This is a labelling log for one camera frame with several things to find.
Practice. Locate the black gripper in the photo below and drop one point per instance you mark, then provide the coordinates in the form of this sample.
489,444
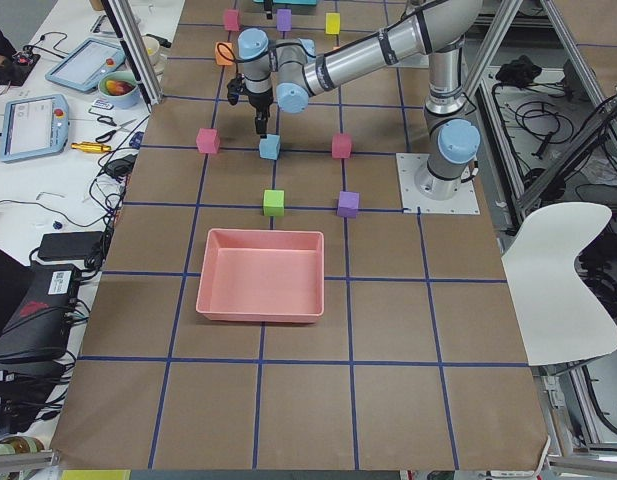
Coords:
258,101
269,6

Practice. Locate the light blue block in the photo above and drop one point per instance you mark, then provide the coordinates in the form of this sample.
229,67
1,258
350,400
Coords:
269,147

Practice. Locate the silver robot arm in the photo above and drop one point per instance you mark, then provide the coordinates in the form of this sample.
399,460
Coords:
425,44

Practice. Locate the purple block right side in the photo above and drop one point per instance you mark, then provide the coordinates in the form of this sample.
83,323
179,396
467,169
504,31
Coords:
284,20

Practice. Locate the purple block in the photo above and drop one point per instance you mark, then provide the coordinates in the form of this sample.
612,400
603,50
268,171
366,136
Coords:
348,204
284,20

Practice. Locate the cyan tray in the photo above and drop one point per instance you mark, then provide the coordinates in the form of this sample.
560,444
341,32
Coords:
292,2

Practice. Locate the magenta block right far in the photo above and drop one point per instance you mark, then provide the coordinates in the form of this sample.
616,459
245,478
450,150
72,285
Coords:
231,20

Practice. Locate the magenta block left far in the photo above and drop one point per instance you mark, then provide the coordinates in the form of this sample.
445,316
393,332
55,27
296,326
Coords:
208,141

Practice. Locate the orange block far side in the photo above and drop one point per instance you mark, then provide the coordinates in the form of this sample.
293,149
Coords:
224,54

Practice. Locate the yellow block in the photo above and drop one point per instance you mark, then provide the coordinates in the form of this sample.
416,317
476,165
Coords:
332,23

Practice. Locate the green block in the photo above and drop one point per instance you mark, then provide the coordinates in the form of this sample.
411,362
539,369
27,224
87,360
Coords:
273,203

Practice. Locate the magenta block near base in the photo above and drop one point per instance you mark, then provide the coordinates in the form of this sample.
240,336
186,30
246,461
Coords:
341,146

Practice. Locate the purple block left side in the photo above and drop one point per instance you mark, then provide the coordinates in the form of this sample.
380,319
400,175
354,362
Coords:
348,204

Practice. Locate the cream bowl with lemon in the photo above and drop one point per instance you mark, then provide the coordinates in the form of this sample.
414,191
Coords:
156,57

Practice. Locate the blue bowl with fruit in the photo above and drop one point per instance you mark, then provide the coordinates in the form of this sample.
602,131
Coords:
120,89

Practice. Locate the pink tray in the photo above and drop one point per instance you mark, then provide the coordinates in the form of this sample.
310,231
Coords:
262,276

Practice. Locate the black scissors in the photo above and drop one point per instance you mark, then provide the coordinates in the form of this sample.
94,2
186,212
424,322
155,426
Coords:
114,127

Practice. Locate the gold metal cylinder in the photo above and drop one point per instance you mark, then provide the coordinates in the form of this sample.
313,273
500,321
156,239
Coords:
91,147

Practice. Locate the teach pendant far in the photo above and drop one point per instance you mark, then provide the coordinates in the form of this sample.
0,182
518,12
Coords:
85,67

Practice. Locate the teach pendant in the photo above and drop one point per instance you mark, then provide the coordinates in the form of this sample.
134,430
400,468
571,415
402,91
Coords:
85,67
34,128

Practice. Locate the black power adapter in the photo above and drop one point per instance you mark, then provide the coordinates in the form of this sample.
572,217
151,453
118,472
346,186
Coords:
69,246

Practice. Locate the teach pendant near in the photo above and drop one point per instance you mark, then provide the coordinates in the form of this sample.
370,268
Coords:
34,128

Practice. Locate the black mini computer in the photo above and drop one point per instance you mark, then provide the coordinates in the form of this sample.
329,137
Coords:
34,308

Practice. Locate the white chair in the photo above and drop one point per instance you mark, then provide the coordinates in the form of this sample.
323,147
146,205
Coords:
560,319

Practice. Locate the aluminium frame post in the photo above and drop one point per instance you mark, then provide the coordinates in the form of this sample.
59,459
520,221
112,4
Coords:
127,32

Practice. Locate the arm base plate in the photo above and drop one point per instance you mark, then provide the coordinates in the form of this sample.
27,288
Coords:
422,193

